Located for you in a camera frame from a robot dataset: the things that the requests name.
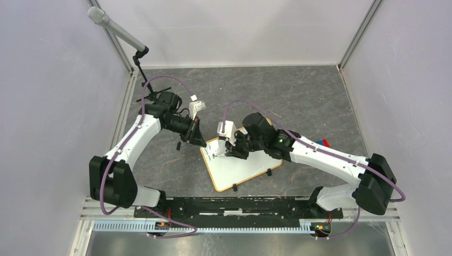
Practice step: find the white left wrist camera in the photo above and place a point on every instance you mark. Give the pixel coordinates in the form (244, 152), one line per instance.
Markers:
(195, 106)

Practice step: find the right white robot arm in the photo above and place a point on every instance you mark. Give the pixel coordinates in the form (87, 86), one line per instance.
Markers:
(370, 181)

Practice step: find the yellow framed whiteboard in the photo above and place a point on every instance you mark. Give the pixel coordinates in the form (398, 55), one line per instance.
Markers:
(226, 171)

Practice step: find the blue red whiteboard eraser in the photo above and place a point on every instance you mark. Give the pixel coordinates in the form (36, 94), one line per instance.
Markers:
(323, 142)

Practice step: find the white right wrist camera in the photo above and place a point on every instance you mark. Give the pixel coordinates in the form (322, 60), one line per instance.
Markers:
(226, 130)

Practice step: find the grey microphone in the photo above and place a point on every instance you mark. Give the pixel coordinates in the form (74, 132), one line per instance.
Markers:
(100, 18)

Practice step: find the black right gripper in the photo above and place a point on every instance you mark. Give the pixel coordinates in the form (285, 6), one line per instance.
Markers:
(235, 151)

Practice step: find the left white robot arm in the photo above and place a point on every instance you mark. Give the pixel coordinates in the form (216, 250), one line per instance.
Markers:
(111, 177)

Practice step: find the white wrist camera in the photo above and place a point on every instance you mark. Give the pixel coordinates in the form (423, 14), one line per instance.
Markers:
(195, 106)
(226, 130)

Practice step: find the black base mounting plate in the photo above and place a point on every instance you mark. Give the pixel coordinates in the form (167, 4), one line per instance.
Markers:
(243, 212)

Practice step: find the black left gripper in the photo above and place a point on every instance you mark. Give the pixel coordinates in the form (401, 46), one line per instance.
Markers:
(196, 137)

